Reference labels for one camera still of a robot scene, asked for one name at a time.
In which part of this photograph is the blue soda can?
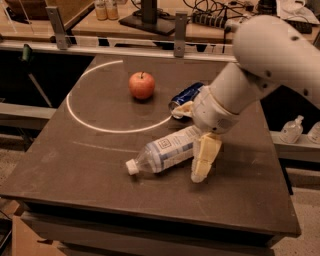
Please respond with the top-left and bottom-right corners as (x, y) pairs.
(168, 82), (204, 119)

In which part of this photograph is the clear sanitizer bottle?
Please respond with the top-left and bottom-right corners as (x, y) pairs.
(279, 115), (304, 144)

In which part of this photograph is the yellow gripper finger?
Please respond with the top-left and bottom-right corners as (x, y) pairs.
(171, 101), (193, 118)
(191, 133), (222, 183)

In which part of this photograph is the black keyboard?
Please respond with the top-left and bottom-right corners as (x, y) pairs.
(287, 20), (312, 34)

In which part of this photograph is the red apple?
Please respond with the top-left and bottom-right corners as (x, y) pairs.
(128, 72), (155, 100)

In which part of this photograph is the middle metal bracket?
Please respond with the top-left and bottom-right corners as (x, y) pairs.
(174, 12), (187, 58)

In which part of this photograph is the clear acrylic barrier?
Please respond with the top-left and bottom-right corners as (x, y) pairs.
(0, 38), (236, 62)

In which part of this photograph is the metal bracket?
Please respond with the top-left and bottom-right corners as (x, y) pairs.
(174, 12), (187, 58)
(46, 6), (71, 50)

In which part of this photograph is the left metal bracket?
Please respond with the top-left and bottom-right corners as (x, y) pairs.
(46, 6), (71, 50)

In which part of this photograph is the black monitor stand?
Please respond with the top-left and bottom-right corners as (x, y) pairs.
(119, 0), (175, 36)

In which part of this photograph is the right small orange bottle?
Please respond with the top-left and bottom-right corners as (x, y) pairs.
(105, 0), (119, 20)

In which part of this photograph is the clear plastic water bottle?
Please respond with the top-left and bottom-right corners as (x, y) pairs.
(126, 125), (201, 175)

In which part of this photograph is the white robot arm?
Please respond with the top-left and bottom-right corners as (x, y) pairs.
(172, 15), (320, 183)

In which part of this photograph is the left small orange bottle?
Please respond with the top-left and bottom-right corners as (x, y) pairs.
(94, 0), (108, 21)

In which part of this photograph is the black power strip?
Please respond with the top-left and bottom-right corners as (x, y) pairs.
(192, 12), (227, 29)

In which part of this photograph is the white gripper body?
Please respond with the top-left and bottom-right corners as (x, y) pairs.
(191, 86), (241, 134)

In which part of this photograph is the small orange bottle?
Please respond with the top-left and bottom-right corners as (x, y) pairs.
(94, 0), (108, 21)
(105, 0), (119, 20)

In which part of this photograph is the green handled tool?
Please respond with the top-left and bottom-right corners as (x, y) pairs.
(20, 44), (52, 108)

